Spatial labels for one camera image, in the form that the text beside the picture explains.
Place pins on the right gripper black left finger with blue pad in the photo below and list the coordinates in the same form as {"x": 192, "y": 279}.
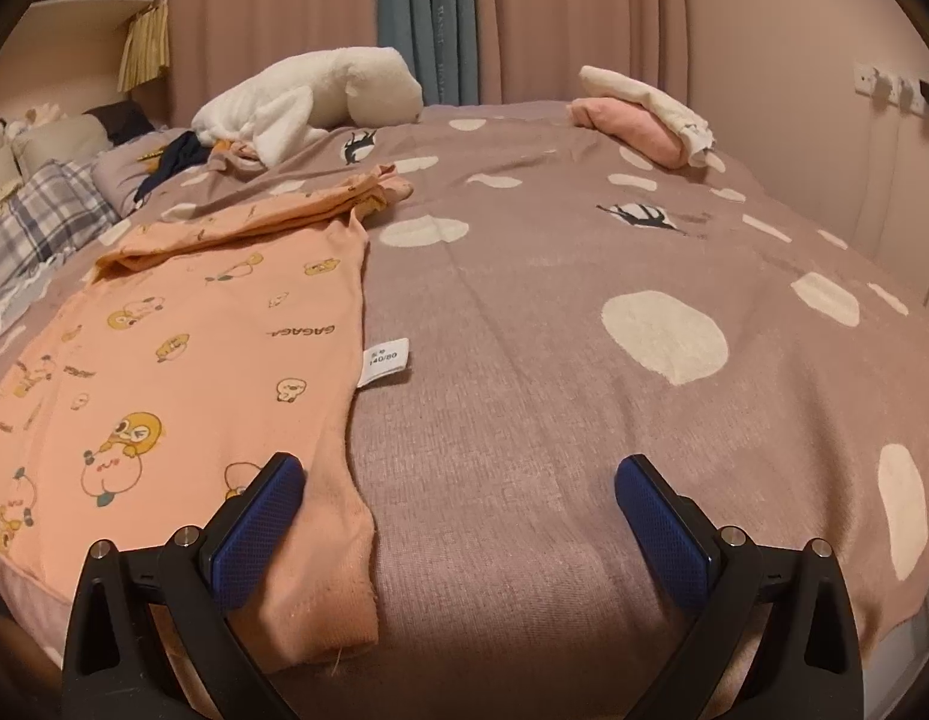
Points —
{"x": 116, "y": 666}

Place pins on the mauve pillow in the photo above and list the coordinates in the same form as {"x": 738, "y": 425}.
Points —
{"x": 118, "y": 173}

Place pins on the teal curtain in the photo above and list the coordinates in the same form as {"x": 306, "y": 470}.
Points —
{"x": 438, "y": 40}

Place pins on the white wall socket strip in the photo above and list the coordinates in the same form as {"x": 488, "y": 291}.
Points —
{"x": 889, "y": 89}

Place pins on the beige pillow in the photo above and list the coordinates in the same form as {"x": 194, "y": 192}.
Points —
{"x": 71, "y": 139}

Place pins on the yellow tassel fringe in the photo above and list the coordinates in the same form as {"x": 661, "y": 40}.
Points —
{"x": 146, "y": 51}

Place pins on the white plush blanket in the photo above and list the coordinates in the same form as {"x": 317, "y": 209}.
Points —
{"x": 295, "y": 101}

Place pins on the dark navy garment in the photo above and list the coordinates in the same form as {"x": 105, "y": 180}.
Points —
{"x": 183, "y": 152}

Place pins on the folded pink garment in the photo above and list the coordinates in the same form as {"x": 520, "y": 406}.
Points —
{"x": 634, "y": 126}

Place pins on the pink curtain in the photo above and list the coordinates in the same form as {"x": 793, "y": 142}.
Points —
{"x": 529, "y": 50}

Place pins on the mauve polka dot bedspread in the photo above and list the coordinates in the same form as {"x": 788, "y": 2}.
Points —
{"x": 541, "y": 306}

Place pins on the peach cartoon print garment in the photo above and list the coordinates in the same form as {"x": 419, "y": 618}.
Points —
{"x": 193, "y": 353}

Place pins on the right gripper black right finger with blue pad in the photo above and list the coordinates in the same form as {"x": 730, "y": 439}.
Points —
{"x": 807, "y": 663}

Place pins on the folded cream garment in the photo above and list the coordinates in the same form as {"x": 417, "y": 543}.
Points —
{"x": 694, "y": 131}

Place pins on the plaid blue grey pillow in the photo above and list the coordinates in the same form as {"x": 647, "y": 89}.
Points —
{"x": 56, "y": 212}

